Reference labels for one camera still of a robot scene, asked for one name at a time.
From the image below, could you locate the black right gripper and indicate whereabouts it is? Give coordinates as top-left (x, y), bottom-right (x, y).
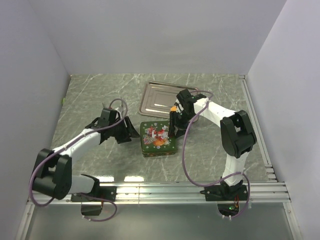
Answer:
top-left (167, 110), bottom-right (195, 139)

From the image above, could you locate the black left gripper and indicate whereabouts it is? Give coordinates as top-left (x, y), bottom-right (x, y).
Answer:
top-left (109, 116), bottom-right (140, 144)

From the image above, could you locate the gold tin lid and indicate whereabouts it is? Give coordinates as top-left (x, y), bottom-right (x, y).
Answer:
top-left (140, 120), bottom-right (177, 148)

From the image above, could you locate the green christmas cookie tin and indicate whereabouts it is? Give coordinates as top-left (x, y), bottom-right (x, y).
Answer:
top-left (141, 145), bottom-right (178, 157)

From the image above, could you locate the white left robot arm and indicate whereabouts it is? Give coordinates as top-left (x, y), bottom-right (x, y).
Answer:
top-left (29, 107), bottom-right (140, 201)

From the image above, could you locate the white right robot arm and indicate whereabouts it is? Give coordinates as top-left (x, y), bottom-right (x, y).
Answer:
top-left (168, 89), bottom-right (257, 201)

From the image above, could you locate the silver metal tray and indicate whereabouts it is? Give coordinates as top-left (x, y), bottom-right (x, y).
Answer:
top-left (138, 81), bottom-right (198, 119)

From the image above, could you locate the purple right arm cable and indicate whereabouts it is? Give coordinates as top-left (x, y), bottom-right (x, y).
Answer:
top-left (181, 90), bottom-right (251, 219)

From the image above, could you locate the aluminium mounting rail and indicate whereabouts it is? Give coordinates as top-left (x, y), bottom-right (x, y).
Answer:
top-left (27, 181), bottom-right (292, 206)

